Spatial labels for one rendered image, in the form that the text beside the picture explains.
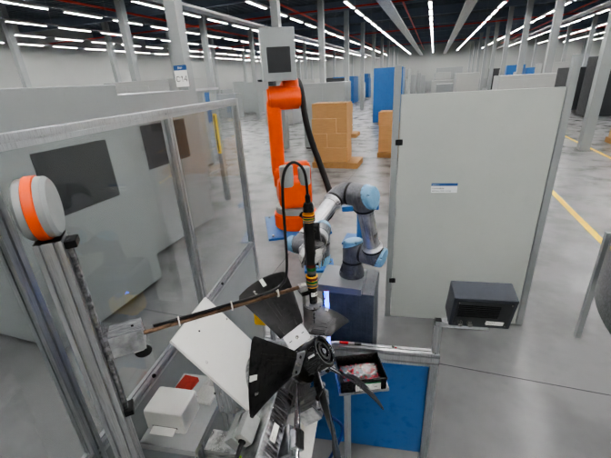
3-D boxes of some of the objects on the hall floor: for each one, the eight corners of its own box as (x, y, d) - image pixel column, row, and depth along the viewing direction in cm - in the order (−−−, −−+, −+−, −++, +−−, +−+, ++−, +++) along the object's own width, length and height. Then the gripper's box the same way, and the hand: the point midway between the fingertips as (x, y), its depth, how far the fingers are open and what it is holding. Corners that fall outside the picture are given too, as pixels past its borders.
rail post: (418, 469, 206) (429, 366, 176) (417, 462, 210) (428, 361, 180) (425, 470, 206) (438, 367, 175) (425, 462, 209) (436, 362, 179)
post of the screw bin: (346, 490, 198) (344, 383, 167) (345, 484, 201) (343, 377, 169) (351, 489, 198) (350, 382, 167) (350, 483, 201) (349, 377, 169)
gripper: (332, 253, 142) (325, 280, 122) (304, 252, 144) (293, 278, 124) (331, 233, 138) (324, 258, 119) (303, 232, 140) (291, 256, 121)
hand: (308, 259), depth 122 cm, fingers closed on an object, 4 cm apart
